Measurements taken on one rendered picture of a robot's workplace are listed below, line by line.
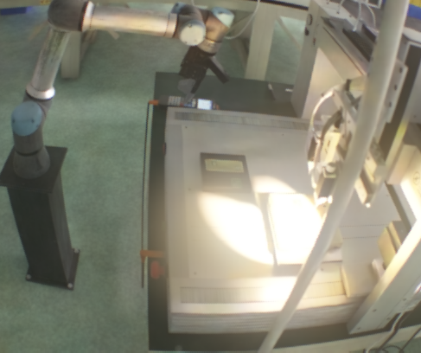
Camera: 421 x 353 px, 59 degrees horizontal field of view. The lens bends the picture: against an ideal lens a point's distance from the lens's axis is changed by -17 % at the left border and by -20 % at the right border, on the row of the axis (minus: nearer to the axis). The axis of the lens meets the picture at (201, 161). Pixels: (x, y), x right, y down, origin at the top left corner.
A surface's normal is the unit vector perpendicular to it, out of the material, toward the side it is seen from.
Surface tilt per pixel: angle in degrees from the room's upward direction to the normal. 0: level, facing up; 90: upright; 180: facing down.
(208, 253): 0
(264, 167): 0
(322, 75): 90
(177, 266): 0
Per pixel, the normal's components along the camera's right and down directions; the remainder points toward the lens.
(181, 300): 0.12, -0.78
